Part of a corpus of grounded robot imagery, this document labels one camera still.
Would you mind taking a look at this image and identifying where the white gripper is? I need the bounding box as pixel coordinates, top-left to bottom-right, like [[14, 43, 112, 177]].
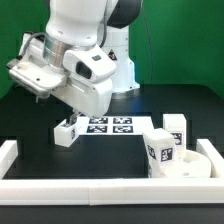
[[51, 73, 112, 126]]

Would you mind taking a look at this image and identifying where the white round stool seat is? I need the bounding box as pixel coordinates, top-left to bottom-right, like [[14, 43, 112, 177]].
[[148, 150, 211, 178]]

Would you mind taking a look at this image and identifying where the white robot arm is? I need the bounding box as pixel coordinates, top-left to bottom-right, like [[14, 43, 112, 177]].
[[7, 0, 143, 118]]

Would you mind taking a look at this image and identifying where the white marker sheet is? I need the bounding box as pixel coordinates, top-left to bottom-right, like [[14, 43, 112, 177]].
[[77, 116, 154, 135]]

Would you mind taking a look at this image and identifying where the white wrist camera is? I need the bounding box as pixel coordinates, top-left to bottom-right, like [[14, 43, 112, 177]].
[[63, 46, 116, 83]]

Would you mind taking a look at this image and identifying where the white U-shaped frame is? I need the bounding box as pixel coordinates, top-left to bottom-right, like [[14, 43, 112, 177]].
[[0, 140, 224, 206]]

